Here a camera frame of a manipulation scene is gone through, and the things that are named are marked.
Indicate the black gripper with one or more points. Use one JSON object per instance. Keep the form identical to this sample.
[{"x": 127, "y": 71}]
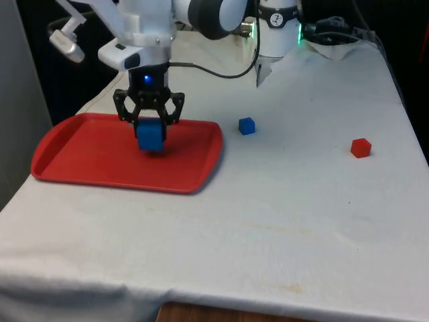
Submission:
[{"x": 151, "y": 82}]

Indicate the large blue block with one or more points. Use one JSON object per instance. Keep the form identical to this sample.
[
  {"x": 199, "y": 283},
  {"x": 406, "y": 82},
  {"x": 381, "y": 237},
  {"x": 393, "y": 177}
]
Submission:
[{"x": 151, "y": 135}]

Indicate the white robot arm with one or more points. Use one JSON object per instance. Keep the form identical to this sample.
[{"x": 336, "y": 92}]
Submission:
[{"x": 151, "y": 20}]

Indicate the red tray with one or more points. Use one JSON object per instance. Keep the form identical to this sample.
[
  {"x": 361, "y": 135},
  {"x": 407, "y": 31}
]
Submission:
[{"x": 100, "y": 157}]

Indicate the small blue cube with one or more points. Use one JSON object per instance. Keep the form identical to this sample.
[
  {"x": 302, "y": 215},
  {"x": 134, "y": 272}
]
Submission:
[{"x": 246, "y": 126}]

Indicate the small red cube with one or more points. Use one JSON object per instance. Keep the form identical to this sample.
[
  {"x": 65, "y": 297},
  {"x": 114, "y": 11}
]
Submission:
[{"x": 361, "y": 147}]

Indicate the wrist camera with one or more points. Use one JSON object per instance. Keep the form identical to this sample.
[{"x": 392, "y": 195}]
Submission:
[{"x": 115, "y": 55}]

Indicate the silver device on bracket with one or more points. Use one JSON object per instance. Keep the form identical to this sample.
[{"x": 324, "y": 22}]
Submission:
[{"x": 67, "y": 45}]

